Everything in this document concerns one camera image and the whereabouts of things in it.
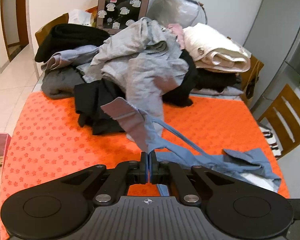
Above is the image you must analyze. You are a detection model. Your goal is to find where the blue garment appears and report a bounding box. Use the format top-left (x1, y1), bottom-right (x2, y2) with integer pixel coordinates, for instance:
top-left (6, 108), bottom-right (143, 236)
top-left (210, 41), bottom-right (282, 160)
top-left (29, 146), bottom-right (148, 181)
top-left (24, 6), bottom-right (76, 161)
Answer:
top-left (101, 98), bottom-right (281, 192)

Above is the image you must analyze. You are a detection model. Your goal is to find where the black garment on mat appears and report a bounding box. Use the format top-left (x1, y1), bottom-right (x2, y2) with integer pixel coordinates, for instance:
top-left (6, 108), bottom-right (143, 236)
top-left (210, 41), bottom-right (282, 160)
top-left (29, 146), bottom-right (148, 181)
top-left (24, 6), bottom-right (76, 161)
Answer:
top-left (74, 79), bottom-right (126, 135)

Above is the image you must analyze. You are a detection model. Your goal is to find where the orange flower-pattern mat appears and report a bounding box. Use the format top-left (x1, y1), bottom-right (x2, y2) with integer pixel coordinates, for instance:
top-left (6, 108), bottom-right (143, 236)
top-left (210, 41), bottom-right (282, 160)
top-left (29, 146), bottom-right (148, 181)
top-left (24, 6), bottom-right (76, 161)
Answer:
top-left (0, 92), bottom-right (282, 202)

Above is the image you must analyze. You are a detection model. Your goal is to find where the light grey garment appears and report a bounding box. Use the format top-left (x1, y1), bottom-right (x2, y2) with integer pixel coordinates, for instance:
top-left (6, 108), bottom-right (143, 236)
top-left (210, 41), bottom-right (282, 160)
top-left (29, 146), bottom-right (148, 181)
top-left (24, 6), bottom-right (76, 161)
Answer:
top-left (76, 17), bottom-right (191, 142)

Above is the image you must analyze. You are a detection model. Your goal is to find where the dark grey garment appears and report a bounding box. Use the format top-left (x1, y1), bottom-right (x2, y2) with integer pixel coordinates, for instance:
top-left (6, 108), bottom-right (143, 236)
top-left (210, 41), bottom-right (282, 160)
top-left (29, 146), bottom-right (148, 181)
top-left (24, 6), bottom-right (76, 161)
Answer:
top-left (42, 67), bottom-right (85, 100)

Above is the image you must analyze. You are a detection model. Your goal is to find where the cardboard box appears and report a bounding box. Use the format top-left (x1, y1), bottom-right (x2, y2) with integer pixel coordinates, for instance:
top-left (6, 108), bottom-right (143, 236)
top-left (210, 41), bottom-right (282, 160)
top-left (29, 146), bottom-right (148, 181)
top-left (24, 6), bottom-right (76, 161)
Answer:
top-left (240, 55), bottom-right (264, 107)

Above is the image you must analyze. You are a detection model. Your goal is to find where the cream folded garment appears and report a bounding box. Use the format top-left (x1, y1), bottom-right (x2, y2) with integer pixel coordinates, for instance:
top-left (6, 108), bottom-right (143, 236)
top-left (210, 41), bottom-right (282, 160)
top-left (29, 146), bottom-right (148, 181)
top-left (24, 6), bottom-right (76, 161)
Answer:
top-left (183, 23), bottom-right (250, 73)

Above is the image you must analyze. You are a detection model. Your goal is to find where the lavender folded garment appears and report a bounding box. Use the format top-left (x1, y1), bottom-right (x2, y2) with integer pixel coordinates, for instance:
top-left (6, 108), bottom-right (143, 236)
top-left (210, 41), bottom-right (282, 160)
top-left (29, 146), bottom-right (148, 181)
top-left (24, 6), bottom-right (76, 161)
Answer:
top-left (41, 45), bottom-right (99, 71)

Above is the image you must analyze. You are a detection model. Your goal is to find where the wooden chair at right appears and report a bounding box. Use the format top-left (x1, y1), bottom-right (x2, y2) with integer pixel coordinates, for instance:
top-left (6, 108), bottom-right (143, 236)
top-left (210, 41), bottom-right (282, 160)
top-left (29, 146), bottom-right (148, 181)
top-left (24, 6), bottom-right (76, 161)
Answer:
top-left (258, 84), bottom-right (300, 156)

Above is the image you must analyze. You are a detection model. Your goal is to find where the pink garment in pile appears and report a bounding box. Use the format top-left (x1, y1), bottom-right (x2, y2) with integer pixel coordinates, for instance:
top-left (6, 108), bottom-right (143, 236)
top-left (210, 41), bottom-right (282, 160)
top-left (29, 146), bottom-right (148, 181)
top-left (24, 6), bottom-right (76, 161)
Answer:
top-left (167, 23), bottom-right (185, 50)

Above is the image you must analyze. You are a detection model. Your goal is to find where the black garment on pile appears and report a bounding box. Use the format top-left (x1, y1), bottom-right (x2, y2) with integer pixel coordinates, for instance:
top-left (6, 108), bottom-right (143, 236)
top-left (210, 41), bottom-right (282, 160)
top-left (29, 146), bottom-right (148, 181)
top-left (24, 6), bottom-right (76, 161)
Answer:
top-left (34, 23), bottom-right (110, 63)

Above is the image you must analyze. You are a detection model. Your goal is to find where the clear plastic bag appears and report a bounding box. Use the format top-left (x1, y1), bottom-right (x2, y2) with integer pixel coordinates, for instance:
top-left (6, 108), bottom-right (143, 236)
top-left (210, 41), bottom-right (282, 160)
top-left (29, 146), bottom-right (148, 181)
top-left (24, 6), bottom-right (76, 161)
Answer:
top-left (146, 0), bottom-right (208, 28)

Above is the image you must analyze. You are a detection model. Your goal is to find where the white paper bag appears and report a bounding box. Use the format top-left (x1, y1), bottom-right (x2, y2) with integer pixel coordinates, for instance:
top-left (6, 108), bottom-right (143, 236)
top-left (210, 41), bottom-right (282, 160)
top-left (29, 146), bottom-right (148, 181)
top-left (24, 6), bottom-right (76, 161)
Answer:
top-left (68, 9), bottom-right (92, 27)

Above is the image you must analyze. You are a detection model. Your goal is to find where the water dispenser cabinet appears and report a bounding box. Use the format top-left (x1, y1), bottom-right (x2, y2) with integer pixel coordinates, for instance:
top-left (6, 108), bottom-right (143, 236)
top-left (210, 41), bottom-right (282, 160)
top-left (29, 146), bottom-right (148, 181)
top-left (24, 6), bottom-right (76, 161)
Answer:
top-left (96, 0), bottom-right (149, 35)

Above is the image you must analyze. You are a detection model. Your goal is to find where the grey refrigerator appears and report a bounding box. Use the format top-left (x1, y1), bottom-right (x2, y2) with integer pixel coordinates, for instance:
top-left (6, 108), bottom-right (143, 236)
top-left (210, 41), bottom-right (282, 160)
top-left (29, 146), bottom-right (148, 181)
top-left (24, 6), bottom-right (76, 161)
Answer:
top-left (244, 0), bottom-right (300, 118)

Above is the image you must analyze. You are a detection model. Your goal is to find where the wooden chair by wall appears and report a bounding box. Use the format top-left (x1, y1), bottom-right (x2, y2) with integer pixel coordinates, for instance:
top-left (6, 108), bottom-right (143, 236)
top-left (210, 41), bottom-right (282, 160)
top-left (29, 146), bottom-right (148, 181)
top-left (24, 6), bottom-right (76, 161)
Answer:
top-left (35, 13), bottom-right (69, 45)

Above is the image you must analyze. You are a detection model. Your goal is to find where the brown door frame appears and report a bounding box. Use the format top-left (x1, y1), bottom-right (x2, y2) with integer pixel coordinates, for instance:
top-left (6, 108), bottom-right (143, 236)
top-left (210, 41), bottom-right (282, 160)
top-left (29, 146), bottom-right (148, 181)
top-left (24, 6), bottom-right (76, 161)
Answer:
top-left (0, 0), bottom-right (29, 61)

